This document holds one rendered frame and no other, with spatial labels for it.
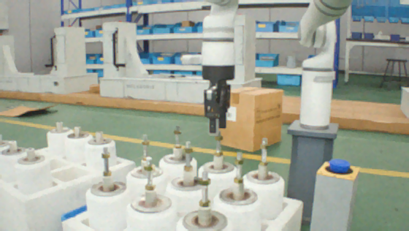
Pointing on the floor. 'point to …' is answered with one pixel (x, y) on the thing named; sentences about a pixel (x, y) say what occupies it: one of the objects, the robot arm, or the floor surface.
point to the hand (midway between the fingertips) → (218, 126)
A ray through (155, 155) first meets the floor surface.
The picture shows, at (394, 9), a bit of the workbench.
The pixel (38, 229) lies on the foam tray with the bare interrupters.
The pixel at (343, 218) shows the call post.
